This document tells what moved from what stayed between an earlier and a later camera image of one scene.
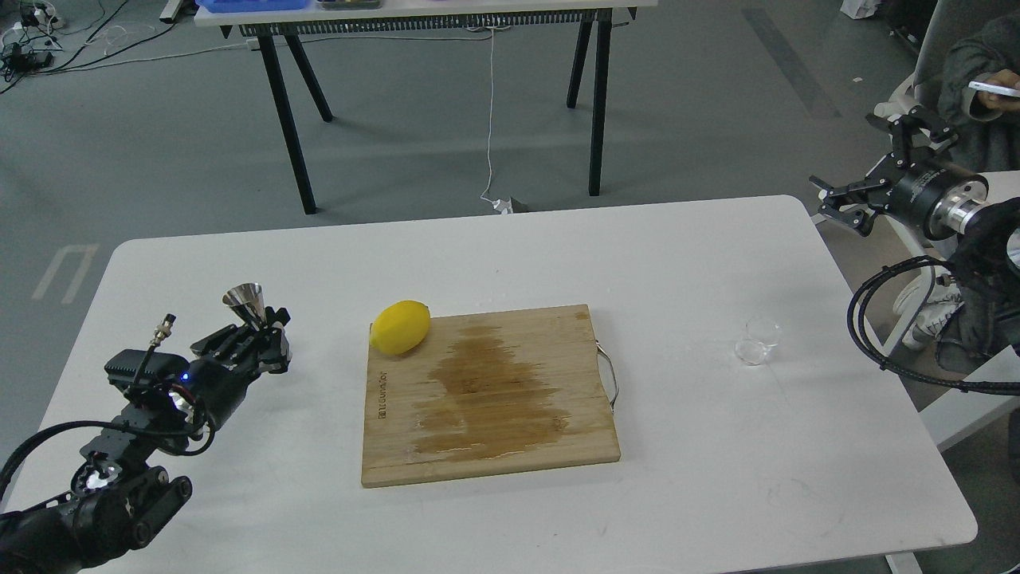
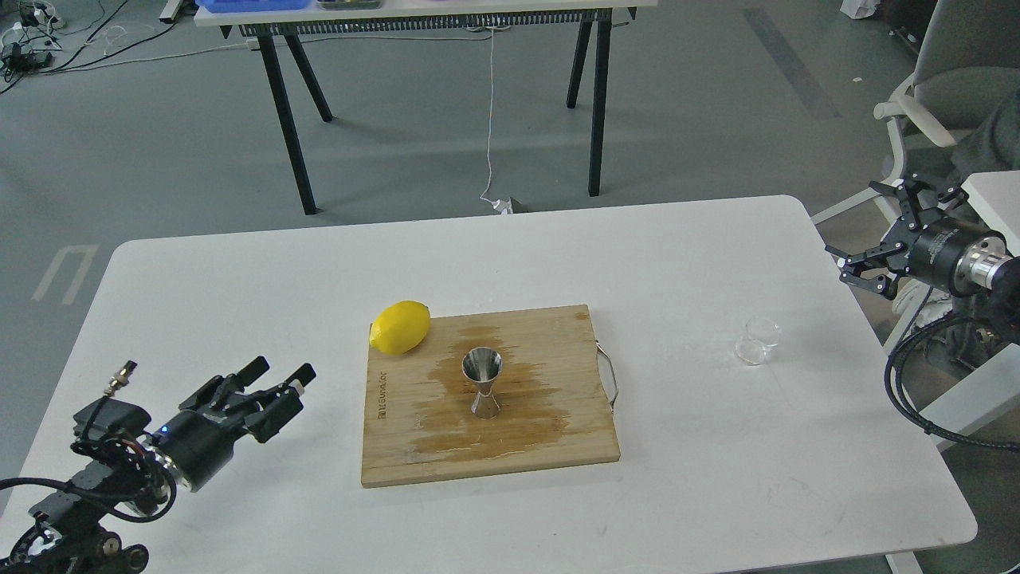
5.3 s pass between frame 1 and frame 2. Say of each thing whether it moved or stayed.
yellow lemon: stayed
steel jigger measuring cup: moved
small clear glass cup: stayed
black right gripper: moved
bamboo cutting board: stayed
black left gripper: moved
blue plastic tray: stayed
